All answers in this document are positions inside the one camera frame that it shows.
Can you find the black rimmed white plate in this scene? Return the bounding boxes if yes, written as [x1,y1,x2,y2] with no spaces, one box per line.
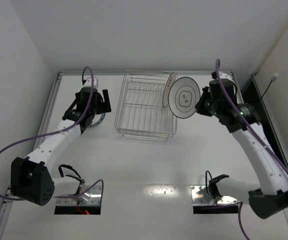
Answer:
[168,76,200,119]

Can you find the orange sunburst plate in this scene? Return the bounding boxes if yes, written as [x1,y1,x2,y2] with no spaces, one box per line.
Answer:
[162,72,177,108]

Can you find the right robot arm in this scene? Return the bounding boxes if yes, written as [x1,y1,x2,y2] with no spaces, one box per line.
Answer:
[195,79,288,219]

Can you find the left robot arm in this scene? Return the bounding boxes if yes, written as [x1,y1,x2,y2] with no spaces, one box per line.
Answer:
[10,86,111,206]

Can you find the teal rimmed plate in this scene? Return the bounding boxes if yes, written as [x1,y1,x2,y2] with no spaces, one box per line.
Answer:
[87,113,106,128]

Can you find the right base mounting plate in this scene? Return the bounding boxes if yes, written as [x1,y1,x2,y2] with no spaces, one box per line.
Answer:
[190,185,239,207]

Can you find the base mounting plate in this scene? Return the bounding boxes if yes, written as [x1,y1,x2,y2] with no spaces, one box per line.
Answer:
[56,184,102,207]
[190,185,239,207]

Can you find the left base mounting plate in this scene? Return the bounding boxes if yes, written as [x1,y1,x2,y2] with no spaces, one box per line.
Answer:
[56,184,102,207]

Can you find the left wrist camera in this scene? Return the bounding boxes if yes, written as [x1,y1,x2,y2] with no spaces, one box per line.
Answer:
[83,76,99,89]

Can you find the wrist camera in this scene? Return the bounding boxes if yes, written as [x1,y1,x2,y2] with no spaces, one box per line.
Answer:
[83,76,99,89]
[211,71,233,81]

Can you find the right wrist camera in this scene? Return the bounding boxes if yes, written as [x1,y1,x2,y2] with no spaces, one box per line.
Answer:
[211,71,233,81]

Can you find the wire dish rack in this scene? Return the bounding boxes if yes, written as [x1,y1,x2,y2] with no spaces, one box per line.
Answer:
[114,70,177,141]

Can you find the black wall cable white plug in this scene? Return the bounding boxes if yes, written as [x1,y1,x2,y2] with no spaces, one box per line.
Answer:
[259,73,279,101]

